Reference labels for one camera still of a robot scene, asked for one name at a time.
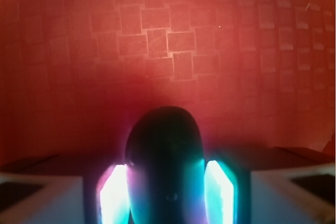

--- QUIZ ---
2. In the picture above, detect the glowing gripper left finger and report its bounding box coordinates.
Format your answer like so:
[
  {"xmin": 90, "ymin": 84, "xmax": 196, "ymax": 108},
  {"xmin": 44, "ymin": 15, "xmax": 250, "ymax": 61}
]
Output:
[{"xmin": 0, "ymin": 153, "xmax": 130, "ymax": 224}]

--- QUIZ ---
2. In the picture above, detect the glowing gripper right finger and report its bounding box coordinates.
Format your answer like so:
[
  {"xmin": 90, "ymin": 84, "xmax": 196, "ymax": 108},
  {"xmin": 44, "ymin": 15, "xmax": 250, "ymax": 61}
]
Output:
[{"xmin": 203, "ymin": 146, "xmax": 336, "ymax": 224}]

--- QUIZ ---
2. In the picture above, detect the red plastic tray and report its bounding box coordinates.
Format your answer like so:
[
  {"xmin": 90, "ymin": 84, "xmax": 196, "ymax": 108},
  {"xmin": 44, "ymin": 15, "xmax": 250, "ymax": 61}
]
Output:
[{"xmin": 1, "ymin": 0, "xmax": 335, "ymax": 164}]

